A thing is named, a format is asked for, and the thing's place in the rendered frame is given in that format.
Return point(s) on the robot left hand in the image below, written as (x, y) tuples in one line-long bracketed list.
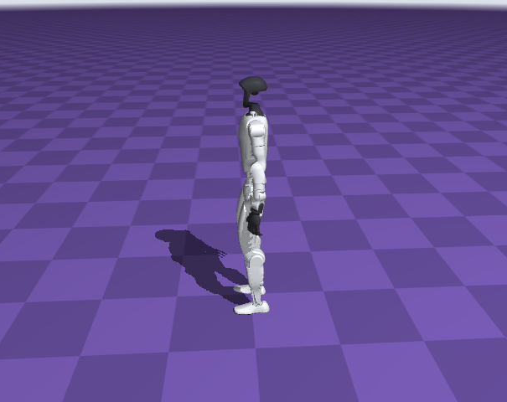
[(254, 220)]

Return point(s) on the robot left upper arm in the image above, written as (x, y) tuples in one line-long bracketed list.
[(257, 133)]

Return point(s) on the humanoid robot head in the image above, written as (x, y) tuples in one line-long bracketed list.
[(252, 85)]

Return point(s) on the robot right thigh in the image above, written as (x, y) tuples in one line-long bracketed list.
[(239, 204)]

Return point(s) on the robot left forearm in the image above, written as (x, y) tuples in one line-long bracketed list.
[(258, 181)]

